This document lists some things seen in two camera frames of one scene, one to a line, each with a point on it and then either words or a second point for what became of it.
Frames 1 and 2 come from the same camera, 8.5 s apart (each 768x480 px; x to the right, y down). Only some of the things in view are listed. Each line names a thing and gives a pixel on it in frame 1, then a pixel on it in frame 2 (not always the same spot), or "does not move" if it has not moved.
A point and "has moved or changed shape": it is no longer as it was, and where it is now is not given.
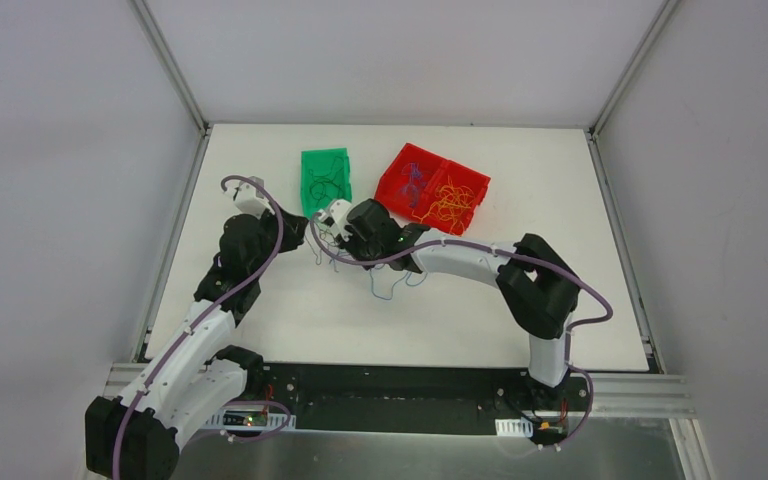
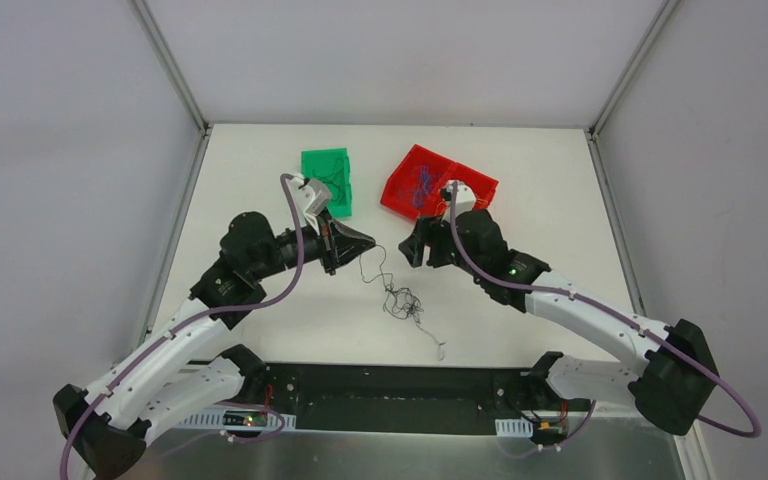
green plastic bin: [325, 175] does not move
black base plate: [409, 397] does not move
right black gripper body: [356, 245] → [437, 241]
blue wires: [412, 188] has moved or changed shape
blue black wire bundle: [318, 261] → [400, 302]
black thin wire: [318, 187] does not move
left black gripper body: [292, 225] → [331, 246]
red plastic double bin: [432, 190] does not move
